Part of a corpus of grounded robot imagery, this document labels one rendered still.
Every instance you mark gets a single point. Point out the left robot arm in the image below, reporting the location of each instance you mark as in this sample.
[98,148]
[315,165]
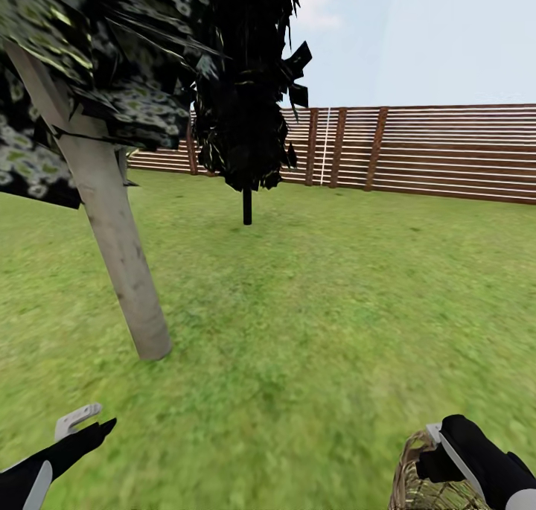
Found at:
[24,485]

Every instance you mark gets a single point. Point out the tree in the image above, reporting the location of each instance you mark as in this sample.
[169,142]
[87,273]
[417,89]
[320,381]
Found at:
[83,85]
[239,129]

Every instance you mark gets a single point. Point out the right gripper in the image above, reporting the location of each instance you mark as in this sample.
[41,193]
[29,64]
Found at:
[432,466]

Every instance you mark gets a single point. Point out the wicker basket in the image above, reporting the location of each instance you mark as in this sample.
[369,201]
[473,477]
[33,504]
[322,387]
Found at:
[407,487]

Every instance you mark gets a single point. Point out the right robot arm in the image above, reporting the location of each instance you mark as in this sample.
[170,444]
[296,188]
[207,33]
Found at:
[462,452]

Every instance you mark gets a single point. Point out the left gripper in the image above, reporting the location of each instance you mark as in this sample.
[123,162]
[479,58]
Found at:
[86,440]

